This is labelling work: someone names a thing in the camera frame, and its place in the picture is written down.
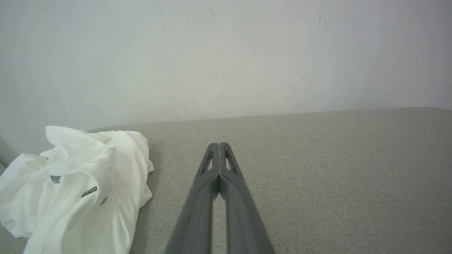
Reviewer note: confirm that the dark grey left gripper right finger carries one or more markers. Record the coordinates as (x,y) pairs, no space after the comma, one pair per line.
(243,218)

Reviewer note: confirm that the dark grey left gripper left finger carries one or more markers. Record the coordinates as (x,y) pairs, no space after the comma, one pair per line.
(197,211)

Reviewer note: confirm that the white garment with black stitching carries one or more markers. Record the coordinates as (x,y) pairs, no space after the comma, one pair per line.
(77,197)

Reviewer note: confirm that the grey fabric sofa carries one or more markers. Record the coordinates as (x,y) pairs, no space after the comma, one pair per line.
(317,183)

